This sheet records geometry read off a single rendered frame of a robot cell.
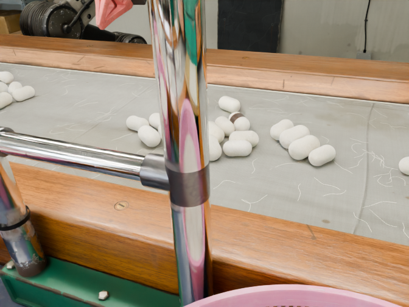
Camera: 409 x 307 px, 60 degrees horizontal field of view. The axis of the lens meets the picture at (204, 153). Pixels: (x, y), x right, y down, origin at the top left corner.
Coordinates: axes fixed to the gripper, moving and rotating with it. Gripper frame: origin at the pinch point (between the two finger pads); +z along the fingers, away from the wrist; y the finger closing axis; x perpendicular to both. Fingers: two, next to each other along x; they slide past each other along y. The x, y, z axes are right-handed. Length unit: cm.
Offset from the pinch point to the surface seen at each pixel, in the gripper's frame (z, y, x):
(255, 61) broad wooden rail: -0.2, 24.6, 8.6
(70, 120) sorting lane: 19.1, 4.8, -4.4
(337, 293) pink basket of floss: 32, 39, -19
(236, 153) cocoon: 20.8, 28.5, -6.4
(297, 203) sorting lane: 25.4, 35.7, -9.1
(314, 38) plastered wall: -115, 22, 159
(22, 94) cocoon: 15.6, -6.0, -3.3
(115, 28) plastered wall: -126, -136, 171
